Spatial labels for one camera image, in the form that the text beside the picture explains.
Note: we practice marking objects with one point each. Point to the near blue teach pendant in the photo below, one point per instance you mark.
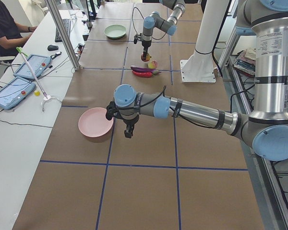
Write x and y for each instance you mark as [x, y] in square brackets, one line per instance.
[14, 92]

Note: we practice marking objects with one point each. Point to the red chili pepper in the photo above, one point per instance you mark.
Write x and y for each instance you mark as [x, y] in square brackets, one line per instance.
[145, 74]

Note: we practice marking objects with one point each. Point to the far blue teach pendant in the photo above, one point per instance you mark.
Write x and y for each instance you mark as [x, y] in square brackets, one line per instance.
[38, 64]

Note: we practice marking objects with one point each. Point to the light green plate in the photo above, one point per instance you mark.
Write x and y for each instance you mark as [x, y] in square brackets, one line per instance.
[115, 31]

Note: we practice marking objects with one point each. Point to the pink plate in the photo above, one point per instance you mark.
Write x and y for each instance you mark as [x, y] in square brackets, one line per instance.
[93, 123]

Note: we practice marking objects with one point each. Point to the black computer mouse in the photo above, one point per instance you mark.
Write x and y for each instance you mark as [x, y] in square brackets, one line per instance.
[52, 47]

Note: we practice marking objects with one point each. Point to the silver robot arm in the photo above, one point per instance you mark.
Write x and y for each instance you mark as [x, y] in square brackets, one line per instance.
[265, 129]
[154, 20]

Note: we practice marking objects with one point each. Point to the pale pink peach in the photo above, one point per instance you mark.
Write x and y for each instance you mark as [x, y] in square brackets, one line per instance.
[153, 64]

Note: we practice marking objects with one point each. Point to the stack of magazines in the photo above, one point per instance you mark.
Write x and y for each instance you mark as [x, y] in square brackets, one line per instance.
[245, 61]

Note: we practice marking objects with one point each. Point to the blue teach pendant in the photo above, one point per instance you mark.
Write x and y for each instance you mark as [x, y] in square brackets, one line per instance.
[38, 64]
[14, 92]

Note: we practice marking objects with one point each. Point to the pink grabber stick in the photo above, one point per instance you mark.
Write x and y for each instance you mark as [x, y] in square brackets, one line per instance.
[46, 97]

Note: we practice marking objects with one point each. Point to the purple eggplant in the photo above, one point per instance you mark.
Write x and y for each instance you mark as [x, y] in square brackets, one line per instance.
[142, 70]

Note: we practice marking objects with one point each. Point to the white central column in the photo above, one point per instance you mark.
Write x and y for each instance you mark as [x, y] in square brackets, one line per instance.
[199, 67]

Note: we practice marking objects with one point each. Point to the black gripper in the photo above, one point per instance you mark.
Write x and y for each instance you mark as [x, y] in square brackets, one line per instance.
[129, 121]
[146, 44]

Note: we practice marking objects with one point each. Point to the aluminium frame post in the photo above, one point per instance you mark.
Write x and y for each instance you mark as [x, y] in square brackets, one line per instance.
[74, 38]

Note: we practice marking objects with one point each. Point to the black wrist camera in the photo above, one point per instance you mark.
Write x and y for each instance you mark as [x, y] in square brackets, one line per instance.
[112, 111]
[137, 38]

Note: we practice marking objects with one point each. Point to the red yellow pomegranate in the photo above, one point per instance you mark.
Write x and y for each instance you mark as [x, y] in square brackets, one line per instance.
[145, 59]

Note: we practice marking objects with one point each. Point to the person in black shirt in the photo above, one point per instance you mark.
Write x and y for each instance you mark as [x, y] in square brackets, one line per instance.
[12, 34]

